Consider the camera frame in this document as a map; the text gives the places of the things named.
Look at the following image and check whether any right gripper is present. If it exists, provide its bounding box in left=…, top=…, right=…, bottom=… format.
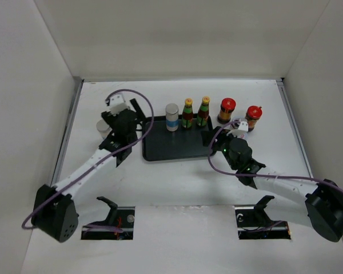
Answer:
left=201, top=126, right=241, bottom=171

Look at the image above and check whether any green sauce bottle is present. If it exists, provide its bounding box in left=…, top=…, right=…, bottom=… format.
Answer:
left=182, top=98, right=193, bottom=130
left=196, top=96, right=210, bottom=127

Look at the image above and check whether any blue label jar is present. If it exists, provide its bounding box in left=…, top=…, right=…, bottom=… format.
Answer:
left=165, top=103, right=179, bottom=132

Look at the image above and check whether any red lid jar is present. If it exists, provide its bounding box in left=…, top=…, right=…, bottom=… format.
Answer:
left=217, top=98, right=236, bottom=124
left=245, top=106, right=262, bottom=132

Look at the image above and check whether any silver lid jar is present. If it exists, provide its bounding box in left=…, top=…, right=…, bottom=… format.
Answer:
left=96, top=120, right=111, bottom=139

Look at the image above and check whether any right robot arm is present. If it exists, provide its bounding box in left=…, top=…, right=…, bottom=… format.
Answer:
left=201, top=126, right=343, bottom=242

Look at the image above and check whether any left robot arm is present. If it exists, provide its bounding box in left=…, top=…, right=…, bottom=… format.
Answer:
left=29, top=95, right=146, bottom=243

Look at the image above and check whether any black plastic tray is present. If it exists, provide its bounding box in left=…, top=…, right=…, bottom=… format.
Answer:
left=142, top=114, right=213, bottom=162

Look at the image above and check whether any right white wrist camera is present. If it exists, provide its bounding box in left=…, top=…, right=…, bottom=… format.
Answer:
left=227, top=119, right=249, bottom=139

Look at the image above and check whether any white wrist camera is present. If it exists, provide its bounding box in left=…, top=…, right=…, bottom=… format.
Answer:
left=105, top=94, right=130, bottom=116
left=227, top=119, right=249, bottom=139

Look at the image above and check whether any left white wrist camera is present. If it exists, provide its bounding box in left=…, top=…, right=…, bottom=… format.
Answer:
left=105, top=94, right=130, bottom=116

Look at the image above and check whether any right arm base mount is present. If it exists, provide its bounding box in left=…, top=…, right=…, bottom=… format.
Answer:
left=234, top=195, right=291, bottom=240

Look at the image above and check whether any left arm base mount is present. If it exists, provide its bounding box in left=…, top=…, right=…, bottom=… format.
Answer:
left=81, top=196, right=135, bottom=241

